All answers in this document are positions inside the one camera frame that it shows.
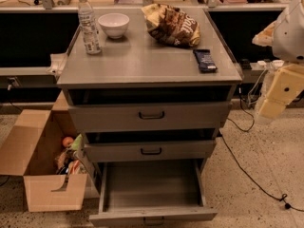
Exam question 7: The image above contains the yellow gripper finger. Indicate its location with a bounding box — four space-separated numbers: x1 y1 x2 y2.
252 22 276 47
258 64 304 120

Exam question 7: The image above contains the dark blue rxbar wrapper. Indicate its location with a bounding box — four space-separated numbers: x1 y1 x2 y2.
193 49 218 73

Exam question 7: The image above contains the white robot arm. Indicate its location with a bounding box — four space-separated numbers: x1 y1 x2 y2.
252 0 304 123

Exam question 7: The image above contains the grey top drawer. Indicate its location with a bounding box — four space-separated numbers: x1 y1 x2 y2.
68 102 231 132

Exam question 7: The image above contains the grey middle drawer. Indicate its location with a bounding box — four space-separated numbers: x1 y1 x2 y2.
84 140 216 162

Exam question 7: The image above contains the grey drawer cabinet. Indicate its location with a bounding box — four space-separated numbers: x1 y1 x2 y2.
56 6 243 176

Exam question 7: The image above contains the grey open bottom drawer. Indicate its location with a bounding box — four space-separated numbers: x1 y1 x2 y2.
89 160 217 227

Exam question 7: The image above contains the white power strip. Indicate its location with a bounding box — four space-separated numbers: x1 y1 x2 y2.
256 60 284 70

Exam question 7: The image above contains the brown yellow chip bag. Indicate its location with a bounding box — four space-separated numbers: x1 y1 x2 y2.
142 4 200 48

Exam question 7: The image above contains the white ceramic bowl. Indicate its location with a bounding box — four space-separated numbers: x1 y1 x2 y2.
98 13 130 39

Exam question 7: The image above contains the clear plastic water bottle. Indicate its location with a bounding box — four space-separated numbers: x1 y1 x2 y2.
78 0 102 54

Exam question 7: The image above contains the green item in box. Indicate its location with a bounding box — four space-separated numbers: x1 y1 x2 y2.
70 134 83 151

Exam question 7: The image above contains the orange fruit in box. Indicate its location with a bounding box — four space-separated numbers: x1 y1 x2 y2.
62 137 74 148

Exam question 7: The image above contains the open cardboard box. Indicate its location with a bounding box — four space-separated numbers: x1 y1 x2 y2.
0 94 99 212

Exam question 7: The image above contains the black floor cable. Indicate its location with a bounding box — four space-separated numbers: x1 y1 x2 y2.
219 93 304 213

